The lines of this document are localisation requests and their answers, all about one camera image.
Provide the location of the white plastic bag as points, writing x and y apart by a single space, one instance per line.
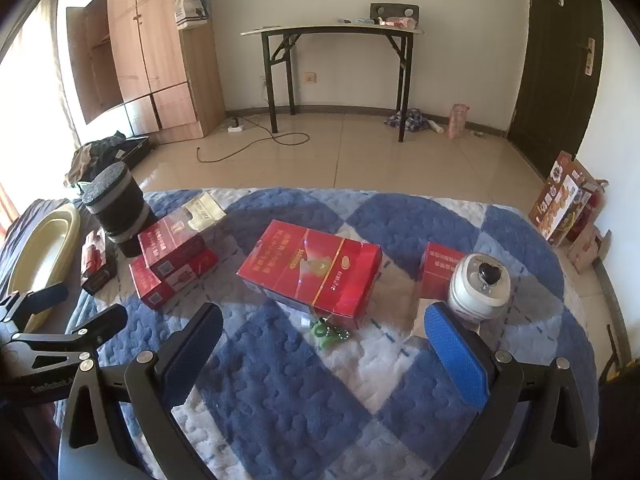
190 7

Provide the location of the large cream plastic basin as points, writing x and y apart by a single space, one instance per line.
75 230

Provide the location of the wide red carton box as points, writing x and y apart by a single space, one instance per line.
305 265

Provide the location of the white power strip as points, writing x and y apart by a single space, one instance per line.
234 127

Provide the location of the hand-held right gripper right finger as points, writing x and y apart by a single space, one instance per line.
455 360

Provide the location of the dark door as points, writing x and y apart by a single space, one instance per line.
550 60

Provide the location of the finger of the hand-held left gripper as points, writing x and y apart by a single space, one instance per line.
95 325
42 297

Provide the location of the black suitcase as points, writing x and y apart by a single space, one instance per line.
131 152

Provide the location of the wooden wardrobe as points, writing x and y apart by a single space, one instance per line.
160 35

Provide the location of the small cream plastic basin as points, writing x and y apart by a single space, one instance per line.
35 265

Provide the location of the blue white checkered blanket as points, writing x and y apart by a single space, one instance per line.
280 385

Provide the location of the pink plastic bag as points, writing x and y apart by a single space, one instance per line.
458 120

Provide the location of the checkered clothes pile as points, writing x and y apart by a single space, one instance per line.
407 120

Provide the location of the plain cardboard box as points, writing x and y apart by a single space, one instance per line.
587 252

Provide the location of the white round device black knob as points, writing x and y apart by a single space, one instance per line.
475 295

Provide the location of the dark clothes pile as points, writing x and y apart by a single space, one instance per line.
85 160

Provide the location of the small black box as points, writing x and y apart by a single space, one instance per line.
102 280

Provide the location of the black foam cylinder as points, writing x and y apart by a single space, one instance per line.
112 190
131 245

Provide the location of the pink packet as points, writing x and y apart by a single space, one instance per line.
400 22

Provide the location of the green toy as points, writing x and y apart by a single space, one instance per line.
325 332

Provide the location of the printed cardboard box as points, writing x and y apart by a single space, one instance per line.
560 200

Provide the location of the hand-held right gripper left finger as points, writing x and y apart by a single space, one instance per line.
195 342

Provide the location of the black chair back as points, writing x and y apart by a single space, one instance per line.
395 12

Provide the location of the black-legged folding table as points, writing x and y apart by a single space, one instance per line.
350 29

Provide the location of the slim red box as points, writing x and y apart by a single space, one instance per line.
92 255

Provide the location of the gold clear plastic box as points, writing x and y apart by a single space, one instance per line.
202 212

